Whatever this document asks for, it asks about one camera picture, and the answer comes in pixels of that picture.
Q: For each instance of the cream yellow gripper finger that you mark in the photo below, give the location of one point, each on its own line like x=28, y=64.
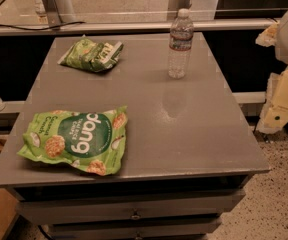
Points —
x=274, y=114

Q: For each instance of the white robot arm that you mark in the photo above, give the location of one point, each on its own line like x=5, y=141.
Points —
x=277, y=36

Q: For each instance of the lower drawer with knob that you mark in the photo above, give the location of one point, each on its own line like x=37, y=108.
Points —
x=136, y=230

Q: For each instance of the grey drawer cabinet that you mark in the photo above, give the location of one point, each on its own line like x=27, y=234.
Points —
x=186, y=135

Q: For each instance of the drawer with knob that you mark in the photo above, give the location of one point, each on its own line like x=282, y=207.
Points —
x=136, y=230
x=130, y=207

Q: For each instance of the green Dang rice chips bag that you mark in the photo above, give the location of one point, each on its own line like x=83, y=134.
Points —
x=90, y=142

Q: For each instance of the clear plastic water bottle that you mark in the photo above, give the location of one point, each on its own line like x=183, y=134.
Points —
x=180, y=44

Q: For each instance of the grey metal rail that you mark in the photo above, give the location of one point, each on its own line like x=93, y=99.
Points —
x=80, y=28

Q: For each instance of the upper drawer with knob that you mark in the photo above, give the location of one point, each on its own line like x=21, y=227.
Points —
x=130, y=207

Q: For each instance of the green jalapeno chip bag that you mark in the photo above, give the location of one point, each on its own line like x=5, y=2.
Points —
x=90, y=56

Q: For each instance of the grey metal post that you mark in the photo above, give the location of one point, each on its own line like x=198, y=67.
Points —
x=57, y=12

